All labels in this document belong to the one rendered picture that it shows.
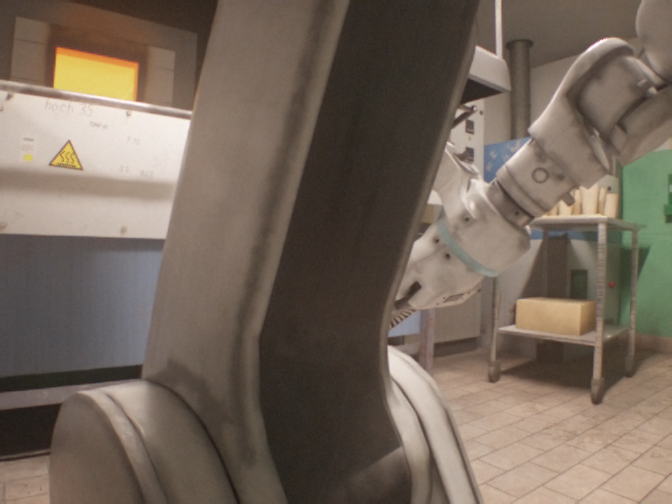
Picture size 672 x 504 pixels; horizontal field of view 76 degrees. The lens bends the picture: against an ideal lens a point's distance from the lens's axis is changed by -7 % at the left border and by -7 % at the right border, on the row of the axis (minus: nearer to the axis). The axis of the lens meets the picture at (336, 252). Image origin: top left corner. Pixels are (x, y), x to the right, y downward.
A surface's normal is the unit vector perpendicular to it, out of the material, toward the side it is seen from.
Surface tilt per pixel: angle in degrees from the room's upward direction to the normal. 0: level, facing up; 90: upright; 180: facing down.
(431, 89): 110
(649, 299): 90
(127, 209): 90
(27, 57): 90
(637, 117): 98
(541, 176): 105
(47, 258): 90
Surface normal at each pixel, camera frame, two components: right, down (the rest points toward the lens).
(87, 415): -0.60, -0.37
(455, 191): -0.82, -0.42
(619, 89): -0.61, -0.07
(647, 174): -0.81, -0.02
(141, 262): 0.58, 0.01
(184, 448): 0.42, -0.83
